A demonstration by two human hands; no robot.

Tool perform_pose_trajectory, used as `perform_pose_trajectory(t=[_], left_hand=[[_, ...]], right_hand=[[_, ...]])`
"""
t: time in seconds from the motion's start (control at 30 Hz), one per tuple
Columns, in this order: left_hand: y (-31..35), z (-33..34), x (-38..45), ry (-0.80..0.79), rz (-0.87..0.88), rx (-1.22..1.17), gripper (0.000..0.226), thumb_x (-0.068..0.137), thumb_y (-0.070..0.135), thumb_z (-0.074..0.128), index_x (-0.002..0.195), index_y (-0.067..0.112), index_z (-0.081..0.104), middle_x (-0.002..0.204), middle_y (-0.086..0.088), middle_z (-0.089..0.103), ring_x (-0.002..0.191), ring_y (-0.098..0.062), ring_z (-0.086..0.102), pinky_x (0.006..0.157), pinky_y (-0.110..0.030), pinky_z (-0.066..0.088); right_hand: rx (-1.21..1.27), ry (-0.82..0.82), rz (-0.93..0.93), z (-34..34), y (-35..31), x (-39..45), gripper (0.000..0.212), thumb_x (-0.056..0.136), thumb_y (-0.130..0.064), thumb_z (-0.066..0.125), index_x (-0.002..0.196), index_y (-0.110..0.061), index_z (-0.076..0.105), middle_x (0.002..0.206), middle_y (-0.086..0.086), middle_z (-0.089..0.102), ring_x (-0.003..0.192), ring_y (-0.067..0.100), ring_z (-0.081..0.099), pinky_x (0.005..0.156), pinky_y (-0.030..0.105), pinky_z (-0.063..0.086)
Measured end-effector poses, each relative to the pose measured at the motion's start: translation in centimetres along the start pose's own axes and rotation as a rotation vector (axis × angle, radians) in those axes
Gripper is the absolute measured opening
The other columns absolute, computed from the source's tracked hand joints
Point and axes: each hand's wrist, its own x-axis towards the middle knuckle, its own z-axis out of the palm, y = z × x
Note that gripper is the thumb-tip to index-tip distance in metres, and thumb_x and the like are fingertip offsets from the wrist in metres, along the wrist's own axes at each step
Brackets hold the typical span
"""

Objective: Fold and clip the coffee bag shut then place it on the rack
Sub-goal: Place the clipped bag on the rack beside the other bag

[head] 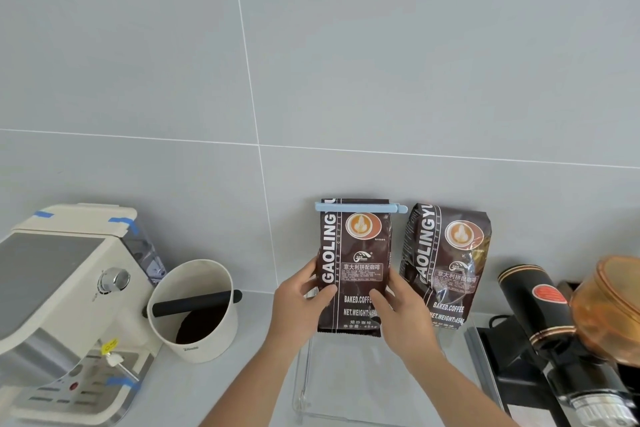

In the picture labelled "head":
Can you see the person's left hand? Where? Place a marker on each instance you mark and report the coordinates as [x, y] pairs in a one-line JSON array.
[[292, 311]]

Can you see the person's right hand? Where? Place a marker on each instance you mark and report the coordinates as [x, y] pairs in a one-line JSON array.
[[407, 324]]

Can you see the person's right thumb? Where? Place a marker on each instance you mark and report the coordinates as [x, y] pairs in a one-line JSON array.
[[381, 305]]

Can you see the person's left thumb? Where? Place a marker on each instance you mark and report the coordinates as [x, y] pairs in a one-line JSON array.
[[322, 297]]

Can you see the dark brown clipped coffee bag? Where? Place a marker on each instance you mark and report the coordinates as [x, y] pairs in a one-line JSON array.
[[357, 251]]

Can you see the person's left forearm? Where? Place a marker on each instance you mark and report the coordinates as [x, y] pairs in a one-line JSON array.
[[250, 391]]

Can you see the person's right forearm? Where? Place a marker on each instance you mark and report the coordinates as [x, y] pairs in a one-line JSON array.
[[455, 391]]

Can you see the dark brown sealed coffee bag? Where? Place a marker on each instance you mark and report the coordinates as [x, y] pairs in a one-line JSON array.
[[445, 261]]

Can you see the clear acrylic stand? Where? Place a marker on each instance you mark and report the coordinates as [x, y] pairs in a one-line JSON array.
[[304, 381]]

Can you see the light blue sealing clip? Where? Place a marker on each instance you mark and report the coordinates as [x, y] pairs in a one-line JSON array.
[[360, 207]]

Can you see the white knock box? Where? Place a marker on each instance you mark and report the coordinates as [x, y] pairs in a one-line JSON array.
[[200, 336]]

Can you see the black metal tray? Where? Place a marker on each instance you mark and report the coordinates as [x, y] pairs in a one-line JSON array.
[[502, 366]]

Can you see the black coffee grinder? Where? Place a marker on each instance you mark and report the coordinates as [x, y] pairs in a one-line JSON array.
[[532, 314]]

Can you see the clear water tank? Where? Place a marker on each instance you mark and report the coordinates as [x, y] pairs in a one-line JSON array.
[[144, 251]]

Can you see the silver steam wand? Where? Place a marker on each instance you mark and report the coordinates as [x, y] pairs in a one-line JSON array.
[[122, 366]]

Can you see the yellow tag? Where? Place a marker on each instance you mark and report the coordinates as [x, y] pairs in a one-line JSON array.
[[110, 346]]

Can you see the amber grinder hopper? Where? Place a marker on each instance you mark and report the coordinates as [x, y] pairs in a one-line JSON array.
[[612, 306]]

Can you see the cream espresso machine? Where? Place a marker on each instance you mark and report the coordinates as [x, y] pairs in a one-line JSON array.
[[55, 286]]

